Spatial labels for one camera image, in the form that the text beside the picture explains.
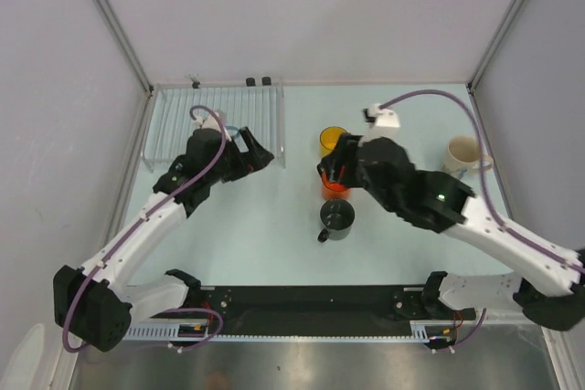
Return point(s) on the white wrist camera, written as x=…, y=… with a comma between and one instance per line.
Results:
x=379, y=117
x=209, y=121

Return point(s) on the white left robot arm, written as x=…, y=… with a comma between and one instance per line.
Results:
x=94, y=304

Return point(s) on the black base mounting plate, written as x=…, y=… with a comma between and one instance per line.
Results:
x=322, y=311

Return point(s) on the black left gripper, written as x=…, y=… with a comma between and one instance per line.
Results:
x=252, y=160

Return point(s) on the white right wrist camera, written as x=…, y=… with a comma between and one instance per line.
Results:
x=379, y=117

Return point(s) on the yellow mug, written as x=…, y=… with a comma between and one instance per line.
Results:
x=328, y=139

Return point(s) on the clear acrylic dish rack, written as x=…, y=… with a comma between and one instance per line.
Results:
x=258, y=105

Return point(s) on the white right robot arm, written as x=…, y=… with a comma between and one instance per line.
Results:
x=545, y=284

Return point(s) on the beige patterned ceramic mug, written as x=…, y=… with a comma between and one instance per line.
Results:
x=462, y=157

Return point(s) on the slotted cable duct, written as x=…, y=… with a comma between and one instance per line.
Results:
x=177, y=332

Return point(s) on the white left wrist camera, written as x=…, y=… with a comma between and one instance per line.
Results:
x=209, y=121

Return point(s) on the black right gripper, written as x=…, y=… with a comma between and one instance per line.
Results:
x=332, y=163

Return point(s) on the grey mug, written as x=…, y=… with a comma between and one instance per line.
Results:
x=337, y=217

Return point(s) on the orange cup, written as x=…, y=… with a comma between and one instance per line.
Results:
x=332, y=190

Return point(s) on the light blue mug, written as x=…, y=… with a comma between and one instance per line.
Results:
x=233, y=132

